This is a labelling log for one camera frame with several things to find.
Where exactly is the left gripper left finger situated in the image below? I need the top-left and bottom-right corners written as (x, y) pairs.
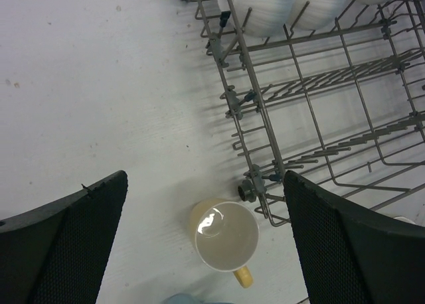
top-left (1, 171), bottom-right (128, 303)

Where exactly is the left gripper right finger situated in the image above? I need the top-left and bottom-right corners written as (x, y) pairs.
top-left (284, 171), bottom-right (424, 303)

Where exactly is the yellow mug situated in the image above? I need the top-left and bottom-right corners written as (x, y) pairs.
top-left (188, 198), bottom-right (260, 289)

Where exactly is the blue mug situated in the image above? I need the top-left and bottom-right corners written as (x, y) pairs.
top-left (163, 293), bottom-right (205, 304)

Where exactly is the light green mug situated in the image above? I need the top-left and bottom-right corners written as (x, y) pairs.
top-left (394, 216), bottom-right (416, 225)

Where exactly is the grey wire dish rack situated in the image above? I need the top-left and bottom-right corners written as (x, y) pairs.
top-left (181, 0), bottom-right (424, 236)

